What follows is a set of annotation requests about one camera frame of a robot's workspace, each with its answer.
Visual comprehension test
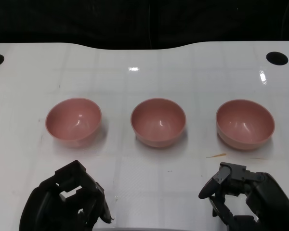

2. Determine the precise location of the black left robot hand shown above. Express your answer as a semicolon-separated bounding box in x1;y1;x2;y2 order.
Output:
19;160;115;231

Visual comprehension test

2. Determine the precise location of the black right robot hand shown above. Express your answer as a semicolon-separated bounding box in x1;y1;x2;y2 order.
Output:
198;161;289;231

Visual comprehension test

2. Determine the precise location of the pink plastic bowl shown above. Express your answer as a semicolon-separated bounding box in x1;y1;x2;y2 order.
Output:
130;97;186;149
215;99;276;152
45;97;103;149

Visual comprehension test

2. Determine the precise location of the black curtain backdrop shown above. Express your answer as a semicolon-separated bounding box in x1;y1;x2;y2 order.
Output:
0;0;289;50

